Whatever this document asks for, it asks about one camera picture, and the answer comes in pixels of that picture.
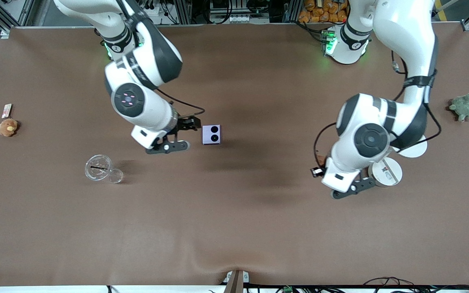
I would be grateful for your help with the green plush frog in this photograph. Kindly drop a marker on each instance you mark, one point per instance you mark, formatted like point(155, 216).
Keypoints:
point(464, 106)

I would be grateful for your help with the small green connector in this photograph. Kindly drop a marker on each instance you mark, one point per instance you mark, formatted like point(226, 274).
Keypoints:
point(287, 289)

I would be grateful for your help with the white socket bar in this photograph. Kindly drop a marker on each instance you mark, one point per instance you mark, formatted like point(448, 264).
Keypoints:
point(240, 18)

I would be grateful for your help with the green lit controller board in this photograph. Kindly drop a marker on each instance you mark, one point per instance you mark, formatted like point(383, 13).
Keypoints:
point(329, 40)

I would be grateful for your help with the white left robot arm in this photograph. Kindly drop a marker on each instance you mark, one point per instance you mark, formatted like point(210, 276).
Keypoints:
point(364, 138)

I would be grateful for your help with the pile of orange plush toys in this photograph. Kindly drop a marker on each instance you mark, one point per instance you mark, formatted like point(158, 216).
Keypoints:
point(320, 12)

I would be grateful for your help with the small printed card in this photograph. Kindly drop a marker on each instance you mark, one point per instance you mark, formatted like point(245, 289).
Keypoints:
point(7, 110)

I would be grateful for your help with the brown table cover mat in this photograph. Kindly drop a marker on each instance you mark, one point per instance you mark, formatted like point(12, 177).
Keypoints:
point(234, 219)

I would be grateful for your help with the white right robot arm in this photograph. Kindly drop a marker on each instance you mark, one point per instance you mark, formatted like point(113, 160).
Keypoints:
point(145, 106)

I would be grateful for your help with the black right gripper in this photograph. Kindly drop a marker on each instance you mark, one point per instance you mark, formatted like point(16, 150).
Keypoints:
point(184, 124)

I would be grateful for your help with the white round desk lamp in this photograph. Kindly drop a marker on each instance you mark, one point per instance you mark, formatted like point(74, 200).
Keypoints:
point(387, 173)

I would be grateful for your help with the clear plastic cup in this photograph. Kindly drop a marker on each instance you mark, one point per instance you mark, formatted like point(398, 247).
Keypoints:
point(98, 167)

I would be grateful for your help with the metal table edge bracket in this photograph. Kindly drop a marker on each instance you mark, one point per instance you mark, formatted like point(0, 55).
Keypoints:
point(235, 280)

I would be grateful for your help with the white power strip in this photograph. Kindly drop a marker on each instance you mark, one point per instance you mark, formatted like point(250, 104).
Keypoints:
point(153, 11)

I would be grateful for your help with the brown plush toy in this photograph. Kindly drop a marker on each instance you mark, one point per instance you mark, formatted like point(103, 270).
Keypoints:
point(8, 127)

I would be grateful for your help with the lilac flip phone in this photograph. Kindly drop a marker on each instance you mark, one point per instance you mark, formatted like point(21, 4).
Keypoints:
point(211, 134)

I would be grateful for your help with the brown lion statue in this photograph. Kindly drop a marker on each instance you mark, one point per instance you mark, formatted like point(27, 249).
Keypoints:
point(321, 160)

